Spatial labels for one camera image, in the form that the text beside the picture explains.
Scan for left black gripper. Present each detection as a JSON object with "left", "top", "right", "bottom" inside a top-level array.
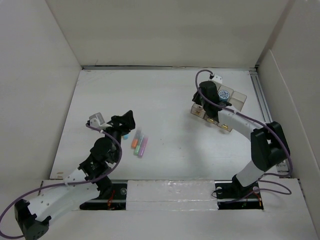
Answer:
[{"left": 100, "top": 110, "right": 134, "bottom": 162}]

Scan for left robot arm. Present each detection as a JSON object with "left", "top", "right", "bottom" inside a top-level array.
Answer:
[{"left": 14, "top": 110, "right": 136, "bottom": 240}]

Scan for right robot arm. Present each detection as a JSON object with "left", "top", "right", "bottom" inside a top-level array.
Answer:
[{"left": 192, "top": 80, "right": 291, "bottom": 199}]

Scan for orange highlighter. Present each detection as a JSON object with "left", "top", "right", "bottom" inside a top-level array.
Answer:
[{"left": 131, "top": 129, "right": 142, "bottom": 149}]

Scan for green highlighter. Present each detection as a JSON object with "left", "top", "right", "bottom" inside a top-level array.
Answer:
[{"left": 133, "top": 134, "right": 145, "bottom": 156}]

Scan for purple highlighter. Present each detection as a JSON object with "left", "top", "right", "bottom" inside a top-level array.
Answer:
[{"left": 138, "top": 136, "right": 148, "bottom": 158}]

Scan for clear three-compartment organizer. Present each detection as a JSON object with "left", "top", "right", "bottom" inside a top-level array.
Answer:
[{"left": 190, "top": 81, "right": 247, "bottom": 132}]

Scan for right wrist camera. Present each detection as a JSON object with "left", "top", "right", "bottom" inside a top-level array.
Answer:
[{"left": 209, "top": 73, "right": 223, "bottom": 86}]

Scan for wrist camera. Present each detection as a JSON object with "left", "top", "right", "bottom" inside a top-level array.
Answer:
[
  {"left": 209, "top": 73, "right": 223, "bottom": 86},
  {"left": 87, "top": 112, "right": 106, "bottom": 130}
]

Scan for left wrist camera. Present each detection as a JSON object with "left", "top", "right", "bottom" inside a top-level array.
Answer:
[{"left": 87, "top": 112, "right": 106, "bottom": 130}]

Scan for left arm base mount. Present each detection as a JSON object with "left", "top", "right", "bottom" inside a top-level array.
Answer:
[{"left": 79, "top": 180, "right": 128, "bottom": 211}]

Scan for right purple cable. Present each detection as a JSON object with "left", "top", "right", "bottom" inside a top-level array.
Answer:
[{"left": 194, "top": 69, "right": 294, "bottom": 202}]

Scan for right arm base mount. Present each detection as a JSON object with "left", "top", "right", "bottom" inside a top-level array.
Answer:
[{"left": 211, "top": 176, "right": 264, "bottom": 210}]

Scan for aluminium rail right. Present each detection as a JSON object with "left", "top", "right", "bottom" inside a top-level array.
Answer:
[{"left": 249, "top": 68, "right": 290, "bottom": 178}]

